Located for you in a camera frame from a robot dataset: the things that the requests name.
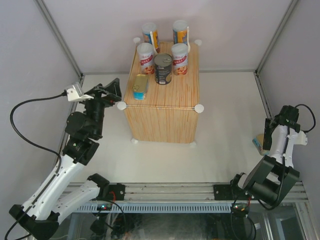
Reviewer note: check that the dark blue round can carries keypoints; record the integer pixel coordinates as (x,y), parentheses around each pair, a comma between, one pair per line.
(163,68)

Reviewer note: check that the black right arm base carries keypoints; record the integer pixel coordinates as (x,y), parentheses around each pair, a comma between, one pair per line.
(230,191)

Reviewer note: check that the white red label can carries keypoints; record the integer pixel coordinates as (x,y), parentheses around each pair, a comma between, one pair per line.
(179,59)
(146,58)

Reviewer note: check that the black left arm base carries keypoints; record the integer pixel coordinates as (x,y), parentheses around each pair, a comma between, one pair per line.
(106,190)

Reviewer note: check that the grey slotted cable duct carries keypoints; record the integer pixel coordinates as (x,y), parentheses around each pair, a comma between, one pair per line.
(158,208)

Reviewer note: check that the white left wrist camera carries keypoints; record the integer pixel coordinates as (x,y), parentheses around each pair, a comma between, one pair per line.
(75,93)

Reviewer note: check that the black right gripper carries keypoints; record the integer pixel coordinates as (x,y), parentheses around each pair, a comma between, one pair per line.
(267,139)

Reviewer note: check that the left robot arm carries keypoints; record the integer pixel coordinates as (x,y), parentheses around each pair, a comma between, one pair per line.
(42,214)

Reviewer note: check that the blue yellow can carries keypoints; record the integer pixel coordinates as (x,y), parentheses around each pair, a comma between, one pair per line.
(181,30)

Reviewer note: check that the blue can with spoon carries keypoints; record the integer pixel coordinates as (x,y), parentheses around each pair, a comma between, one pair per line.
(150,35)

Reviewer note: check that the wooden cabinet box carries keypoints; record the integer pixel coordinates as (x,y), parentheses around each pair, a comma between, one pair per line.
(168,113)

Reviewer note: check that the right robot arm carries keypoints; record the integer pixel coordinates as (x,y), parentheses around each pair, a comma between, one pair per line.
(274,175)

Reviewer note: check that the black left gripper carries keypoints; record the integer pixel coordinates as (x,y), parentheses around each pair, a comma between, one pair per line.
(112,91)

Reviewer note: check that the gold rectangular tin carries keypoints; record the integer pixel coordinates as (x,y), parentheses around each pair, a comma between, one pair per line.
(140,86)

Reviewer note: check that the aluminium mounting rail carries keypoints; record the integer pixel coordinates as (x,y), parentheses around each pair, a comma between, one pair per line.
(202,192)

